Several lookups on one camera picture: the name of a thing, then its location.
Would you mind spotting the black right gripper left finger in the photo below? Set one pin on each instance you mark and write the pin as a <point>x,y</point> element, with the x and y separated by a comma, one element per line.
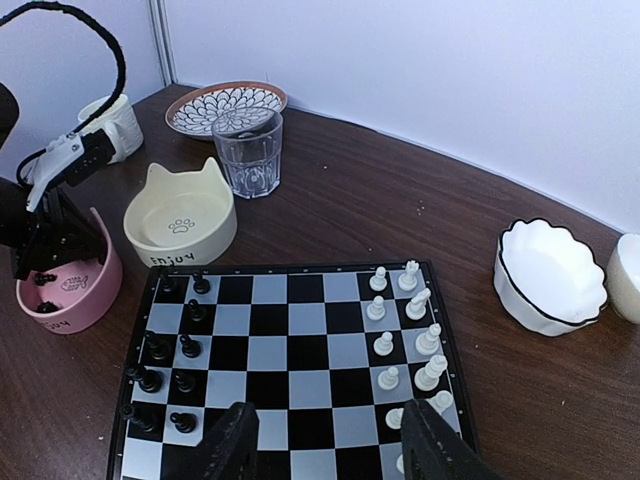
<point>229,449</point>

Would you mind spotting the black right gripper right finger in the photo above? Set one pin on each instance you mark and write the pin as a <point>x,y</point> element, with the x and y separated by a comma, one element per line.
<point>432,450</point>

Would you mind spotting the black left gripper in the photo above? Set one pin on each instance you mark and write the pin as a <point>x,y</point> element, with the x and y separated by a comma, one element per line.
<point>52,236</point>

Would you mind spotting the black chess piece tall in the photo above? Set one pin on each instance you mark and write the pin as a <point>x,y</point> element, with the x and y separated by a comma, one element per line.
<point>149,380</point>

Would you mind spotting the black pawn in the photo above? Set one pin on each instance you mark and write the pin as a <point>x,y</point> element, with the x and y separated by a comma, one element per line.
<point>190,347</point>
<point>197,312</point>
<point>201,285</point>

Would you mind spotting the black chess piece in bowl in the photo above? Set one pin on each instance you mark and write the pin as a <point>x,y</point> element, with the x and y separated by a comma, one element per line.
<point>41,279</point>
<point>47,307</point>

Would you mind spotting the white chess piece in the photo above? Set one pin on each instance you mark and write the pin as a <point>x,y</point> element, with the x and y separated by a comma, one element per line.
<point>441,401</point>
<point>427,378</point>
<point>415,309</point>
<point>428,342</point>
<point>407,280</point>

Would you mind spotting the white pawn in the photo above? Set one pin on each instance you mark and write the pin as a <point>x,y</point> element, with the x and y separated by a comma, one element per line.
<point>388,379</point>
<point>376,310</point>
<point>393,418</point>
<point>383,345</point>
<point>378,281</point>

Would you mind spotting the pink cat-shaped bowl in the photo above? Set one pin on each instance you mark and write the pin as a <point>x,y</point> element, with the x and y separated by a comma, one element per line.
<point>84,290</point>

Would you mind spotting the cream cat-shaped bowl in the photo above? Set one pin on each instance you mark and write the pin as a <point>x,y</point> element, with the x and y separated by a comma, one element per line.
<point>184,218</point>

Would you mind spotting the white mug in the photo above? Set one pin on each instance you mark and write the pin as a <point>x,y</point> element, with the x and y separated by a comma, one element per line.
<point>122,127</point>

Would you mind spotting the black white chessboard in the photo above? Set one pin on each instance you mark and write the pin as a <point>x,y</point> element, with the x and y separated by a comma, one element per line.
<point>295,342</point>

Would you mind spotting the patterned ceramic plate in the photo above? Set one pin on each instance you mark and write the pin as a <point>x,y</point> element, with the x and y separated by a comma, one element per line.
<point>192,114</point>

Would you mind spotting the clear drinking glass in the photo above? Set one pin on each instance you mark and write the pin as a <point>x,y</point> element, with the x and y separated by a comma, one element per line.
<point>248,141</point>

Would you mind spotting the white scalloped bowl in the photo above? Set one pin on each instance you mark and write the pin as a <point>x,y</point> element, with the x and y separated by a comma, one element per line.
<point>547,280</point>

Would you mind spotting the cream round bowl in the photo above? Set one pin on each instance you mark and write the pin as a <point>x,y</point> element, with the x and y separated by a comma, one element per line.
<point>623,278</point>

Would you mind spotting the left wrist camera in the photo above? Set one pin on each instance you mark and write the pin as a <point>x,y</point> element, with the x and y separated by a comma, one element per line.
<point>69,159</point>

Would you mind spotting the left aluminium frame post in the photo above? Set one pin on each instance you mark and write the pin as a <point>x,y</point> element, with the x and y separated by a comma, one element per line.
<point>162,40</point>

